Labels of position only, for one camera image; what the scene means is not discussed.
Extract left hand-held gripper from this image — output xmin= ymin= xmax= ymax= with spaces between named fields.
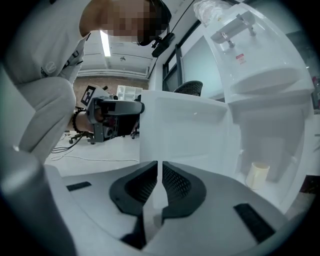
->
xmin=80 ymin=84 xmax=146 ymax=145

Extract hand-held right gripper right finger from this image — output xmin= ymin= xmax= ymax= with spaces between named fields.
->
xmin=144 ymin=160 xmax=291 ymax=256

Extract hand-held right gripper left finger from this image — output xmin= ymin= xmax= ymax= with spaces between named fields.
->
xmin=44 ymin=160 xmax=159 ymax=250

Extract white drawer tray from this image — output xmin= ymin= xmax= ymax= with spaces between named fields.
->
xmin=138 ymin=89 xmax=242 ymax=176

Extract white water dispenser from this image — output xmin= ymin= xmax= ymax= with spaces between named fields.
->
xmin=203 ymin=2 xmax=316 ymax=213

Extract person's left forearm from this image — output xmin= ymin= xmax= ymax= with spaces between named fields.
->
xmin=74 ymin=111 xmax=95 ymax=133

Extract person's left hand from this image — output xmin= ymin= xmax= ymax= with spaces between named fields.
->
xmin=94 ymin=109 xmax=106 ymax=124

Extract white cubby shelf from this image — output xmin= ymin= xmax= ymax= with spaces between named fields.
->
xmin=116 ymin=84 xmax=144 ymax=101

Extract black office chair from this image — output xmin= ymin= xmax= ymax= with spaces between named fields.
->
xmin=68 ymin=131 xmax=96 ymax=145

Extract cream cup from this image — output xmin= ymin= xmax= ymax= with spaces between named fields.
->
xmin=245 ymin=161 xmax=271 ymax=191

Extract ceiling light strip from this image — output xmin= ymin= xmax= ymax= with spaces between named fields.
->
xmin=99 ymin=30 xmax=112 ymax=58

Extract brown wicker chair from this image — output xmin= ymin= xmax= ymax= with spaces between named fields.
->
xmin=173 ymin=80 xmax=204 ymax=97

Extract person's gray trousers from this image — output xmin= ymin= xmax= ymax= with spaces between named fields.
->
xmin=18 ymin=76 xmax=77 ymax=165

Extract person's head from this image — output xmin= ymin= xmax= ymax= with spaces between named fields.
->
xmin=79 ymin=0 xmax=173 ymax=47

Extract person's white t-shirt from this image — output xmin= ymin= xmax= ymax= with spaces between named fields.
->
xmin=4 ymin=0 xmax=91 ymax=87

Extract black bead bracelet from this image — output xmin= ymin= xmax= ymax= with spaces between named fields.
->
xmin=72 ymin=110 xmax=88 ymax=133

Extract black head camera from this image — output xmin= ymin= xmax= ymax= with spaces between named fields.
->
xmin=151 ymin=32 xmax=176 ymax=58

